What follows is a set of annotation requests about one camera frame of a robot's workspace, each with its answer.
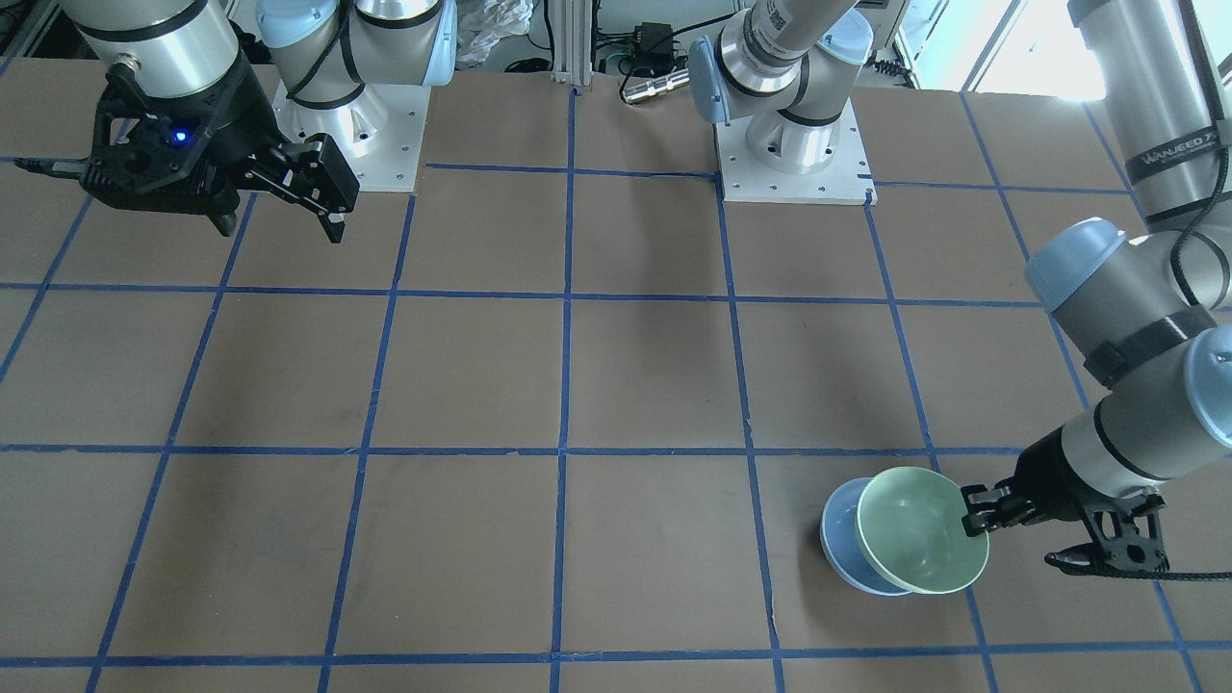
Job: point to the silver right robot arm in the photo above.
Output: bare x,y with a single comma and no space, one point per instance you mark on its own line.
326,52

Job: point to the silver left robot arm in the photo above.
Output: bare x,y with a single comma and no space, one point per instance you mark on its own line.
1139,309

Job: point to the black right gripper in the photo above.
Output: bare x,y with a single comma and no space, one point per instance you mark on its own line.
243,117

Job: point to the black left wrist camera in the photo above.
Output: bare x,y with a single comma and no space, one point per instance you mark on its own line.
1126,540

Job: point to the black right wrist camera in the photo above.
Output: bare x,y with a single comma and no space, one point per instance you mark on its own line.
150,154

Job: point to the green ceramic bowl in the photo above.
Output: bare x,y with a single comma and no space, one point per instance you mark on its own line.
909,524

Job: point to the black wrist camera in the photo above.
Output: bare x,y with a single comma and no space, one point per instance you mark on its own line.
1126,540
150,154

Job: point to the blue ceramic bowl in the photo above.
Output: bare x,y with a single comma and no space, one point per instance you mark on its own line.
840,541

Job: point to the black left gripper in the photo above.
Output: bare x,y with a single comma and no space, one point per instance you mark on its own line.
1046,478

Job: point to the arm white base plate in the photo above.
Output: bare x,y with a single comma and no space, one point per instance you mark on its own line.
767,159
380,133

